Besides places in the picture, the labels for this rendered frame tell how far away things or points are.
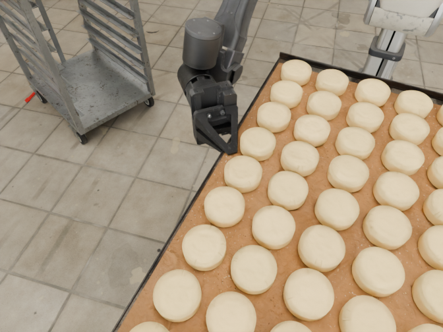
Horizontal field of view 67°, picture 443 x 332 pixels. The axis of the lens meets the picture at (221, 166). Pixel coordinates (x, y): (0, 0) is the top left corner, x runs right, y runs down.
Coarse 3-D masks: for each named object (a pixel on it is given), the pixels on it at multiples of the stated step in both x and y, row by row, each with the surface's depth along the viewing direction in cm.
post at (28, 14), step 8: (16, 0) 121; (24, 0) 121; (24, 8) 122; (24, 16) 125; (32, 16) 125; (32, 24) 127; (32, 32) 130; (40, 32) 131; (40, 40) 132; (40, 48) 134; (48, 48) 136; (48, 56) 138; (48, 64) 140; (56, 72) 144; (56, 80) 146; (64, 88) 151; (64, 96) 153; (72, 104) 158; (72, 112) 161; (80, 128) 170
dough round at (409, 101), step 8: (400, 96) 51; (408, 96) 51; (416, 96) 51; (424, 96) 51; (400, 104) 50; (408, 104) 50; (416, 104) 50; (424, 104) 50; (432, 104) 50; (400, 112) 51; (408, 112) 50; (416, 112) 49; (424, 112) 49
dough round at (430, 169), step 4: (440, 156) 44; (436, 160) 44; (440, 160) 43; (432, 164) 43; (436, 164) 43; (440, 164) 43; (428, 168) 44; (432, 168) 43; (436, 168) 43; (440, 168) 43; (428, 172) 44; (432, 172) 43; (436, 172) 43; (440, 172) 42; (428, 176) 44; (432, 176) 43; (436, 176) 42; (440, 176) 42; (432, 180) 43; (436, 180) 43; (440, 180) 42; (436, 184) 43; (440, 184) 42; (440, 188) 43
